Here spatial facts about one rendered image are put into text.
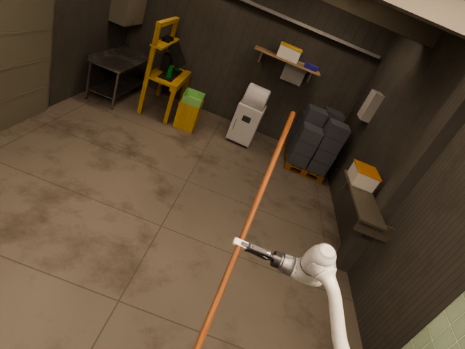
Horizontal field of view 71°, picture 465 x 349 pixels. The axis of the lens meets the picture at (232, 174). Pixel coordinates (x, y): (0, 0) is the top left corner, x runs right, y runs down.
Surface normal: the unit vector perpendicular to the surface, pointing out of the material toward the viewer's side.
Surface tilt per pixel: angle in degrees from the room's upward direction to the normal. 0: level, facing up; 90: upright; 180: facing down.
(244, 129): 90
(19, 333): 0
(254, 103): 71
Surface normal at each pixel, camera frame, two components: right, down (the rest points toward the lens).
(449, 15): -0.15, 0.47
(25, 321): 0.34, -0.80
